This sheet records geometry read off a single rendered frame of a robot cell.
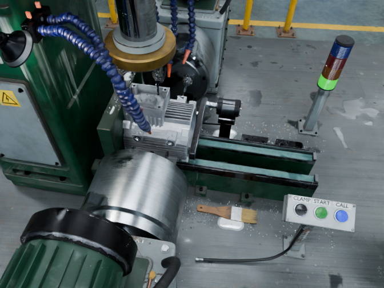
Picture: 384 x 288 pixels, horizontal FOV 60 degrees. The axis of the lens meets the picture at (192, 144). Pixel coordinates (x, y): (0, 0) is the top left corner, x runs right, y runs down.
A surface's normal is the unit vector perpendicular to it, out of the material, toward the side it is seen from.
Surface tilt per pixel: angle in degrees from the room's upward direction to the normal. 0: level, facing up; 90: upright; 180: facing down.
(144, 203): 24
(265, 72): 0
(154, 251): 0
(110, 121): 0
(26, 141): 90
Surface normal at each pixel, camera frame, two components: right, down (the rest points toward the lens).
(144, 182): 0.30, -0.57
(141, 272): 0.02, -0.64
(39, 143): -0.17, 0.76
